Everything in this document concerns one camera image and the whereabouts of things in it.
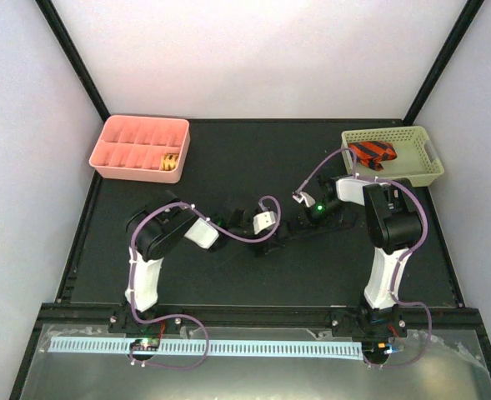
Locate black necktie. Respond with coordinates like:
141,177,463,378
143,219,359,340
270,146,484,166
265,211,358,253

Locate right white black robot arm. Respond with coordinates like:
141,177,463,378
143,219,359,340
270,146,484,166
293,174,428,336

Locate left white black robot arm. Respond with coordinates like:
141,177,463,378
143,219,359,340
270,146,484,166
125,190,282,333

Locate orange navy striped tie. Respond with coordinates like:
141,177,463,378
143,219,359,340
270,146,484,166
348,141,398,172

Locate green perforated plastic basket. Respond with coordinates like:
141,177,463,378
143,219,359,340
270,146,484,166
341,126,444,188

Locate yellow black rolled tie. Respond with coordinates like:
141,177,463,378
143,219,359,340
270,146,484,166
159,153,179,172

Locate pink compartment organizer box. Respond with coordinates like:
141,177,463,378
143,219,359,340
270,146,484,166
89,115,190,184

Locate clear acrylic sheet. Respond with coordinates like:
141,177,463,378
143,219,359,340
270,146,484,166
18,325,491,399

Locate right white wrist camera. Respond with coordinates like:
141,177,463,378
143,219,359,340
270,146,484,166
292,191,316,208

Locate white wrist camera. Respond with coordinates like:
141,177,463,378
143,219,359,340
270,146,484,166
253,211,278,235
292,191,316,208

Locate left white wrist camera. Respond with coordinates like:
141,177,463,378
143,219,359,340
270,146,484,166
253,211,278,235

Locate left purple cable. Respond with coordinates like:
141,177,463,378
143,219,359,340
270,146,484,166
128,195,282,371

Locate purple cable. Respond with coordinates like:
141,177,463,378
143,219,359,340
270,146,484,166
128,195,282,371
293,146,433,371

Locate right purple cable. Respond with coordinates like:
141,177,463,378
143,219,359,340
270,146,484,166
293,146,433,371

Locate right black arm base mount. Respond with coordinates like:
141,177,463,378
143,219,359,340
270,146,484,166
330,308,407,340

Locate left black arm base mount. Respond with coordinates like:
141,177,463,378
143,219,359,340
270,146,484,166
107,306,184,334

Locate light blue slotted cable duct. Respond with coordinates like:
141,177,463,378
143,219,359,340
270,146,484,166
48,337,363,361

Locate right black frame post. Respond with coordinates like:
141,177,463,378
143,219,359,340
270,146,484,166
403,0,485,126

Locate black frame post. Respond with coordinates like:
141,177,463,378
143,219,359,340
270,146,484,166
35,0,110,122
403,0,485,126

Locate left black frame post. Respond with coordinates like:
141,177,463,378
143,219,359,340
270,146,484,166
35,0,110,122

